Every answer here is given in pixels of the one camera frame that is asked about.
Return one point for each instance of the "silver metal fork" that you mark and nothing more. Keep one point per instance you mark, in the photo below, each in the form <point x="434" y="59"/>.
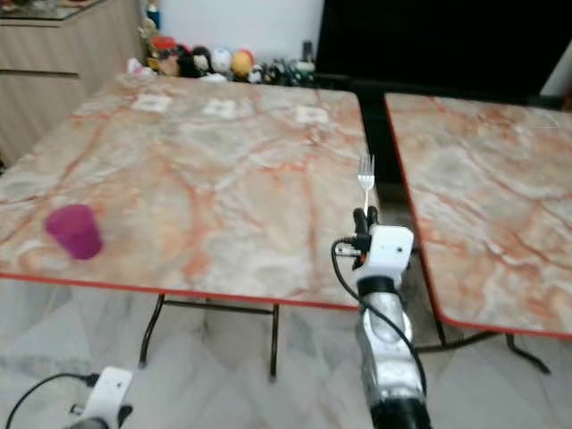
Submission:
<point x="365" y="178"/>

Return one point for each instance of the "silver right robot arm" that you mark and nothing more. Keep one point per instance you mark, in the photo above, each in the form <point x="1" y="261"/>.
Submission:
<point x="389" y="349"/>

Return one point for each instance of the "white square paper marker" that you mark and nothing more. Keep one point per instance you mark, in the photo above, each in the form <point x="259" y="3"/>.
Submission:
<point x="311" y="113"/>
<point x="150" y="102"/>
<point x="220" y="107"/>

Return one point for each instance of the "marble folding table red rim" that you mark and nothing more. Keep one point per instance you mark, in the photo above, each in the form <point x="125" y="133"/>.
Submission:
<point x="492" y="197"/>

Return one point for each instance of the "green white toy figurine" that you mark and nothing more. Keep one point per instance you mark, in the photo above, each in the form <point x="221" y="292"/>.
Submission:
<point x="303" y="69"/>

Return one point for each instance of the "large marble folding table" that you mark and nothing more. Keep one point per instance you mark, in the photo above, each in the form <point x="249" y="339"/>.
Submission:
<point x="197" y="179"/>

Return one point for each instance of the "small dark toy figurine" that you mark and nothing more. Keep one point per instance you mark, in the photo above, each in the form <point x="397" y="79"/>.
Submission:
<point x="275" y="71"/>

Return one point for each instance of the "black television screen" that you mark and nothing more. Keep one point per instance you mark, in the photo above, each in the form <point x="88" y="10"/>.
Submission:
<point x="438" y="40"/>

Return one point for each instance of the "orange round toy figurine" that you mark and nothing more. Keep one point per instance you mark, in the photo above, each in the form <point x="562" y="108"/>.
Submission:
<point x="241" y="63"/>

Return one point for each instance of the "white round toy figurine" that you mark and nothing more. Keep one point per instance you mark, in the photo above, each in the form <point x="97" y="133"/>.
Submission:
<point x="221" y="61"/>

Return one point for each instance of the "black haired toy figurine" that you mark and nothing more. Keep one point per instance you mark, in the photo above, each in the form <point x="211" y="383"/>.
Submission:
<point x="200" y="61"/>

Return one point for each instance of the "purple plastic cup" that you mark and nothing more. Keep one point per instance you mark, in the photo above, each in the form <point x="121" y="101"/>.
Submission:
<point x="75" y="231"/>

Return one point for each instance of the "red capped toy figurine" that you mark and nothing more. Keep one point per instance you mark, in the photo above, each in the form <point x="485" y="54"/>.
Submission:
<point x="164" y="54"/>

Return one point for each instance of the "light wooden cabinet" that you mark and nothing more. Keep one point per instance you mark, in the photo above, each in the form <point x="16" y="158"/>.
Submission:
<point x="54" y="80"/>

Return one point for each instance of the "blue tall figurine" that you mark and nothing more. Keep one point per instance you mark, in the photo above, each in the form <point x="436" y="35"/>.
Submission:
<point x="153" y="14"/>

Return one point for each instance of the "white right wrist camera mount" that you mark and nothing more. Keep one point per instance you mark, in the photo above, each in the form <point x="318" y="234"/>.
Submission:
<point x="388" y="250"/>

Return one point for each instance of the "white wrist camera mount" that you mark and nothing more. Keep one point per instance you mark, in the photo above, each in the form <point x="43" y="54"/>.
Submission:
<point x="388" y="250"/>
<point x="109" y="395"/>

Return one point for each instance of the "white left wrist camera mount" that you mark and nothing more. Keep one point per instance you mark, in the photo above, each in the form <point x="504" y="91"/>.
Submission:
<point x="109" y="395"/>

